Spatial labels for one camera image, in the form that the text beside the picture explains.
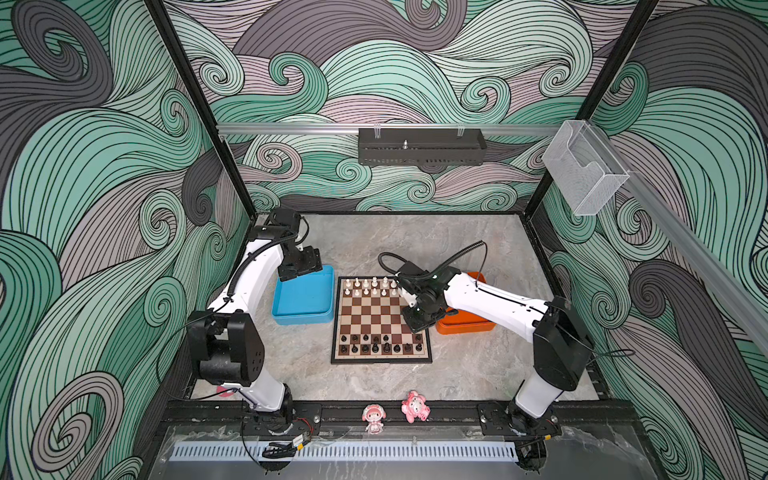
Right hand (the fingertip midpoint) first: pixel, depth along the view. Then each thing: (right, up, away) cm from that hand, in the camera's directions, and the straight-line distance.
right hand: (413, 326), depth 82 cm
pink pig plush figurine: (-1, -17, -10) cm, 19 cm away
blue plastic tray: (-34, +5, +15) cm, 38 cm away
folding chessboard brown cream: (-12, -2, +6) cm, 14 cm away
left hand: (-30, +17, +3) cm, 34 cm away
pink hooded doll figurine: (-11, -18, -11) cm, 24 cm away
